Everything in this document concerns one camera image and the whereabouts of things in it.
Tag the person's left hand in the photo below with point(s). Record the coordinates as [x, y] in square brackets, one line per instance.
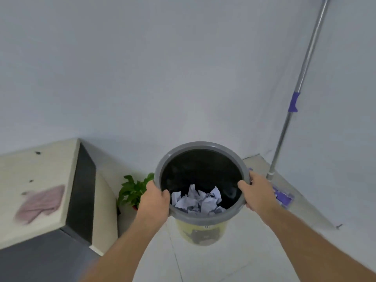
[152, 202]

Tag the person's right hand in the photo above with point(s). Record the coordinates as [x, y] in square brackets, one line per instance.
[260, 192]

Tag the person's left thumb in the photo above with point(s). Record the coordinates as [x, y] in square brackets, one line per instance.
[165, 199]

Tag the person's right thumb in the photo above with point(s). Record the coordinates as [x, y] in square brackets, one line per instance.
[243, 187]

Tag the yellow bin with grey rim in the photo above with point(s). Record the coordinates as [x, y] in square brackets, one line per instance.
[202, 229]

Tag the person's left forearm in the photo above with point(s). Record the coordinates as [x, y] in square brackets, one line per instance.
[123, 249]

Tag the person's right forearm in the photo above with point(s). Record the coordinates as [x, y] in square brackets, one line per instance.
[314, 249]

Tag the green potted plant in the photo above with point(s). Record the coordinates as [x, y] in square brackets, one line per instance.
[132, 190]

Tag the crumpled white paper pile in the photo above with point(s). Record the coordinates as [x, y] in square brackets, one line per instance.
[199, 202]

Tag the black bin liner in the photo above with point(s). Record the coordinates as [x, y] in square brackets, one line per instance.
[202, 170]

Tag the beige cabinet with black side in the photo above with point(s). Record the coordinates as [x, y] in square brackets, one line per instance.
[44, 190]

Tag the pink cloth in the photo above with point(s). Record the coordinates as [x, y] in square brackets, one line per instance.
[41, 204]

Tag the purple flat mop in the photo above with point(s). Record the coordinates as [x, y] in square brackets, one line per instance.
[302, 76]

